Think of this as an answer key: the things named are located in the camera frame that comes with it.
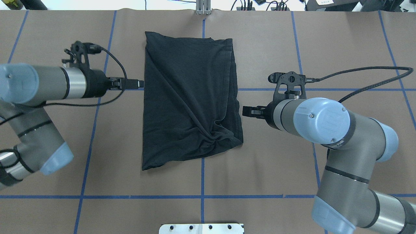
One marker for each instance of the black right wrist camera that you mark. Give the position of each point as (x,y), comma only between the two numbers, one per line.
(288,86)

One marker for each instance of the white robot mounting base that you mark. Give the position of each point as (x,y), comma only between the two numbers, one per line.
(209,228)

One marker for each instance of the black printed t-shirt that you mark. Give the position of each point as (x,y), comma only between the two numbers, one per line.
(191,109)

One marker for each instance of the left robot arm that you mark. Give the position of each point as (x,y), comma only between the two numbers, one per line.
(25,92)

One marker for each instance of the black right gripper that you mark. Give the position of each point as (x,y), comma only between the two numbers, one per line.
(269,111)

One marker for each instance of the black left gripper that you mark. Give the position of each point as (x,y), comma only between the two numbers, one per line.
(97,83)

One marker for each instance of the left orange-port hub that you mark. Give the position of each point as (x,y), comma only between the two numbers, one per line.
(246,5)

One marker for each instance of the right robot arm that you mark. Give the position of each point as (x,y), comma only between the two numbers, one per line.
(355,144)

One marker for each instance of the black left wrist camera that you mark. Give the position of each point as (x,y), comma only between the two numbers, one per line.
(79,54)

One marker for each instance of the yellow-green labelled bottle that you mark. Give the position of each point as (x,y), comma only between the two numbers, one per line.
(13,4)

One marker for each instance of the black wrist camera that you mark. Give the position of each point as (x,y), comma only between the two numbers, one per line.
(288,86)
(79,54)

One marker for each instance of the aluminium frame post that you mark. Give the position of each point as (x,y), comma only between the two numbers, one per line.
(203,7)

